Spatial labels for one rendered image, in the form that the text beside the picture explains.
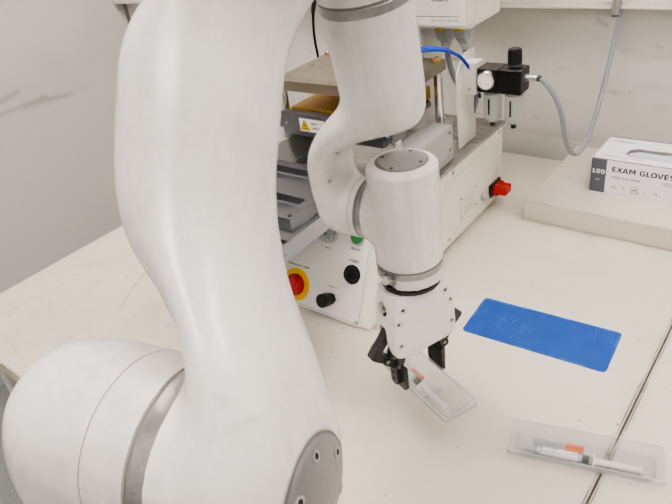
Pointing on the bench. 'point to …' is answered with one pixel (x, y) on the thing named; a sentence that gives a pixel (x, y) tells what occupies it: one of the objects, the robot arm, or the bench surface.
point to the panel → (333, 276)
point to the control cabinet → (439, 10)
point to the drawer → (301, 237)
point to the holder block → (293, 196)
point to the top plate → (316, 81)
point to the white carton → (633, 169)
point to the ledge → (597, 207)
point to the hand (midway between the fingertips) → (418, 365)
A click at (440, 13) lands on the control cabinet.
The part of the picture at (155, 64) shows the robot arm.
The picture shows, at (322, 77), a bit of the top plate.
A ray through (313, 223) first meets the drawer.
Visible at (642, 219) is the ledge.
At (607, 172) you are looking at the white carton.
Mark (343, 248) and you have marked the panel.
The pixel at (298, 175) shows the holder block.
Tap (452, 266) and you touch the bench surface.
